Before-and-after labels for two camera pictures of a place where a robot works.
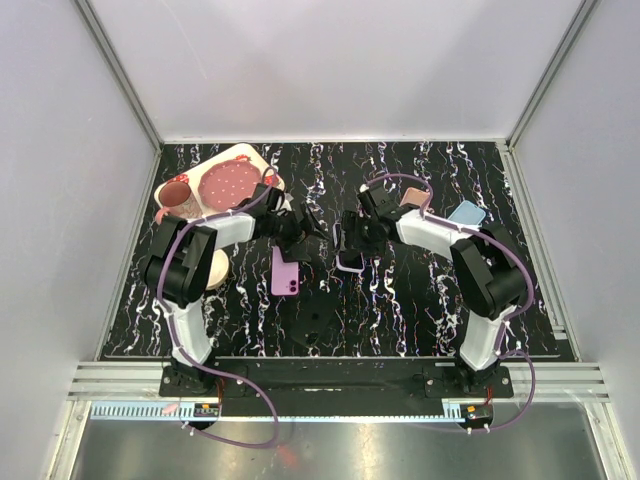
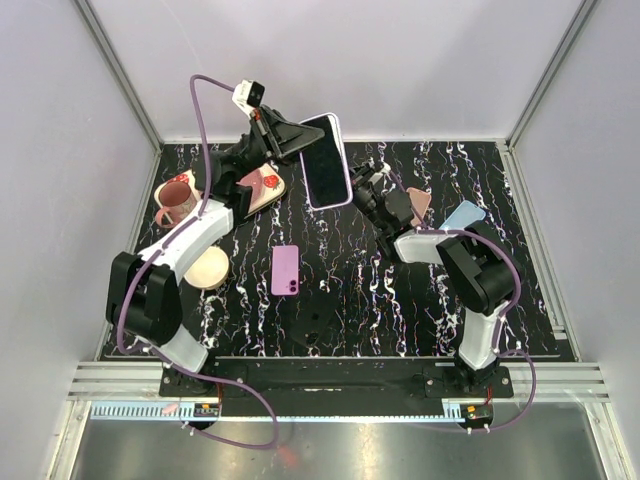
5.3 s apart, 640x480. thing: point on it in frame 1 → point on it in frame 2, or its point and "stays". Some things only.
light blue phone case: x=468 y=212 stays
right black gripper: x=351 y=222 → x=360 y=176
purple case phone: x=284 y=275 stays
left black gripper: x=294 y=253 → x=278 y=139
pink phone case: x=414 y=197 stays
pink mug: x=176 y=199 stays
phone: x=346 y=261 → x=324 y=166
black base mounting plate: x=340 y=379 stays
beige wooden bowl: x=219 y=270 stays
